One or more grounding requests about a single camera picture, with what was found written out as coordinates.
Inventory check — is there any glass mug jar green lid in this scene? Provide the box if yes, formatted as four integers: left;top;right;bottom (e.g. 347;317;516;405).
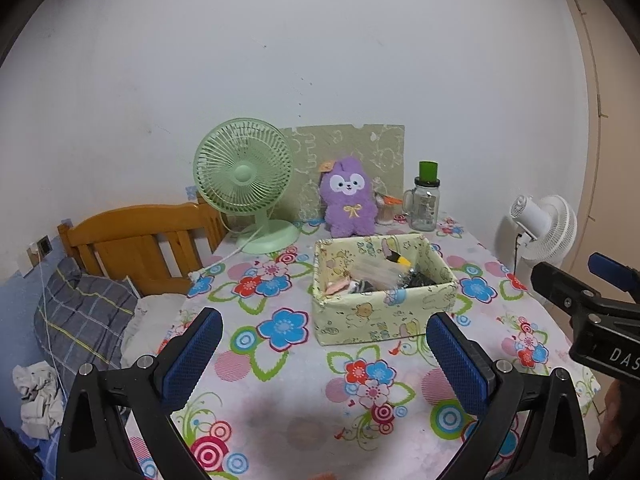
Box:
402;161;442;232

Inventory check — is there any green cartoon printed board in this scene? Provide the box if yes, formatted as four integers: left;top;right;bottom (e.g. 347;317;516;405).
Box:
277;122;405;223

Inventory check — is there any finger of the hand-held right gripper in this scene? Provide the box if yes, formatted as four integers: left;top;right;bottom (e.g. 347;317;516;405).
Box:
531;262;608;332
588;252;640;305

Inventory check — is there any floral tablecloth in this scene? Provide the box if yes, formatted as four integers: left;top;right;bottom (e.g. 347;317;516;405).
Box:
122;215;601;480

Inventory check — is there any white fan power cable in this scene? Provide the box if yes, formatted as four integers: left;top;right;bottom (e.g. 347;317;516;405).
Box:
189;220;271;282

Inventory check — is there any blue bed sheet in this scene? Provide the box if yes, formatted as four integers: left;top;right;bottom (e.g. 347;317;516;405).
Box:
0;250;66;480

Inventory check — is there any yellow cartoon storage box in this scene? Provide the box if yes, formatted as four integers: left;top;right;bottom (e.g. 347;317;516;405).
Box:
312;233;460;347

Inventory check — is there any person's right hand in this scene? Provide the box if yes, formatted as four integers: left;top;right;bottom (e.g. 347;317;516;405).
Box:
596;377;640;461

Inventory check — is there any cotton swab jar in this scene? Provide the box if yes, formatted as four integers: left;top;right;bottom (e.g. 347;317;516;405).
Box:
376;191;403;226

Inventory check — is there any white standing fan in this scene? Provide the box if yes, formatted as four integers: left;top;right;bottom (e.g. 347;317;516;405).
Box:
509;194;577;265

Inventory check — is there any clear plastic case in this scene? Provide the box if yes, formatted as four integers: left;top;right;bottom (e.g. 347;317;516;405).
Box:
350;258;401;286

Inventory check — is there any green desk fan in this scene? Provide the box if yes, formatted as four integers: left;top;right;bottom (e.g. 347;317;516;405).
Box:
193;117;300;256

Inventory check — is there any crumpled white cloth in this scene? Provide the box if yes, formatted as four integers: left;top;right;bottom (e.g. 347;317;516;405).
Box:
11;362;66;441

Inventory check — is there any beige door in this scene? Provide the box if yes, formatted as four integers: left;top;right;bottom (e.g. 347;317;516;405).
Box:
552;0;640;306

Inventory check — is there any purple plush toy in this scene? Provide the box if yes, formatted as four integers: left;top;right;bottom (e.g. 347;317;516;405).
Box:
318;156;378;238

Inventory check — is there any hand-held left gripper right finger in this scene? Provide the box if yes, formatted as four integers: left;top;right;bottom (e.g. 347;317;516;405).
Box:
425;311;596;480

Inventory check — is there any white quilt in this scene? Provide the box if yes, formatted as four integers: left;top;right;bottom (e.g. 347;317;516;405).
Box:
120;292;188;356

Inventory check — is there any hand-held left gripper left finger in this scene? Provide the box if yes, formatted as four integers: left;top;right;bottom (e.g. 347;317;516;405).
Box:
56;307;224;480

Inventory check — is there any wooden bed headboard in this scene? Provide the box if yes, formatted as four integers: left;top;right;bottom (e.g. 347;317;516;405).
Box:
56;202;228;297

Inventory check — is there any grey plaid pillow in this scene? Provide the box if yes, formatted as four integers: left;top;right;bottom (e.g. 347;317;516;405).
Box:
32;257;140;386

